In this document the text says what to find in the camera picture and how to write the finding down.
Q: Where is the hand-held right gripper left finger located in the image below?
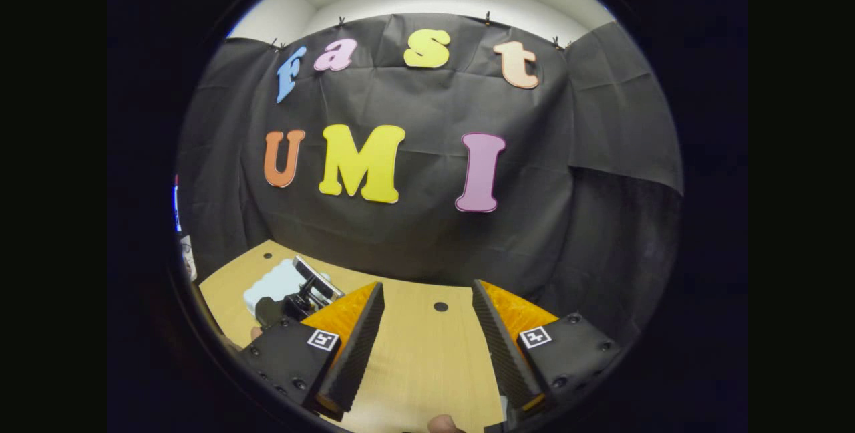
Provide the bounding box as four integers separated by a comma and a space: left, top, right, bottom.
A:
239, 281, 386, 420

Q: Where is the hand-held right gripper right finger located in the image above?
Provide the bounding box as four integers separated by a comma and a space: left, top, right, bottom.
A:
472, 279, 622, 420

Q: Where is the light blue suitcase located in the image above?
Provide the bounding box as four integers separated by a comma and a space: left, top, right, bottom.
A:
242, 258, 333, 317

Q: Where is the white blue-edged object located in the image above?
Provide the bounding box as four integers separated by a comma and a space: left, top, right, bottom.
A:
172, 176, 198, 281

